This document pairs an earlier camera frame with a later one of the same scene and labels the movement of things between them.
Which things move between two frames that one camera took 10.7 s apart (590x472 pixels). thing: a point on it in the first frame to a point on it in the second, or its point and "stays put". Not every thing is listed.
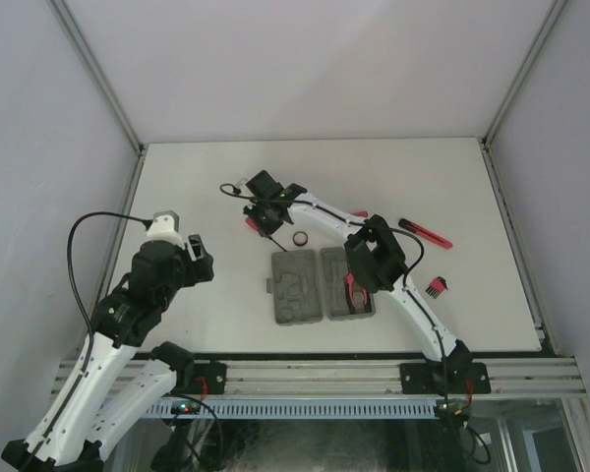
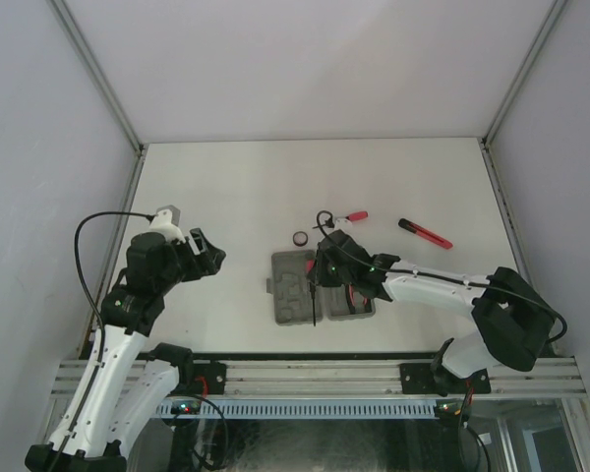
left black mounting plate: x=214 y=374 stays put
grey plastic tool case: x=310 y=286 stays put
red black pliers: x=350 y=295 stays put
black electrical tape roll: x=297 y=244 stays put
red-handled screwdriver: x=252 y=224 to x=312 y=279
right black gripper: x=251 y=211 to x=323 y=277
